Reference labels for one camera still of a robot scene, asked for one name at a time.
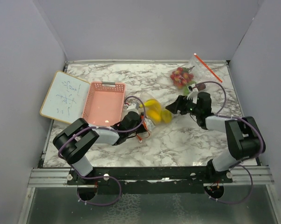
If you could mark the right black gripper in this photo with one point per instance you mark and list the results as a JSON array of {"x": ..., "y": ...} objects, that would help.
[{"x": 179, "y": 104}]

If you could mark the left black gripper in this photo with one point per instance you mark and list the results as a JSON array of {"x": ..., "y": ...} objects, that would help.
[{"x": 143, "y": 128}]

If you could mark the zip bag with yellow fruit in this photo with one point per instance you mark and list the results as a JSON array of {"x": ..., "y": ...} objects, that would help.
[{"x": 156, "y": 117}]

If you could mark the pink plastic basket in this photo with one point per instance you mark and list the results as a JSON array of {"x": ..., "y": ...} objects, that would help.
[{"x": 104, "y": 103}]

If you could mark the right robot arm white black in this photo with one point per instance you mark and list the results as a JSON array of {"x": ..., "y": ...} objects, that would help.
[{"x": 244, "y": 140}]

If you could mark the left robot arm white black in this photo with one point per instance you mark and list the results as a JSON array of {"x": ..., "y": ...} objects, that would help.
[{"x": 74, "y": 142}]

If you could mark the zip bag with berries grapes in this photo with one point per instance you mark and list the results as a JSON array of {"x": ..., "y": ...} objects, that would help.
[{"x": 193, "y": 76}]

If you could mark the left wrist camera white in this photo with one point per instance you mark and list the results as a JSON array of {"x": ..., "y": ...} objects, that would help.
[{"x": 132, "y": 107}]

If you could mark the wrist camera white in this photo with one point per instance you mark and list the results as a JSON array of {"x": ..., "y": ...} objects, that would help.
[
  {"x": 192, "y": 91},
  {"x": 132, "y": 107}
]

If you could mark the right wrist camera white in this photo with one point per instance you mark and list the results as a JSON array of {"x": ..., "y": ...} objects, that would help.
[{"x": 192, "y": 91}]

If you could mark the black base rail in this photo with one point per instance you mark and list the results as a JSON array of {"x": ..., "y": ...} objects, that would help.
[{"x": 148, "y": 180}]

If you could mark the small whiteboard wooden frame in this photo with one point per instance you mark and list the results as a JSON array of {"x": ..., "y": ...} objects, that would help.
[{"x": 65, "y": 98}]

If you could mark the aluminium frame rail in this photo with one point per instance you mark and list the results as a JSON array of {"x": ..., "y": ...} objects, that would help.
[{"x": 48, "y": 177}]

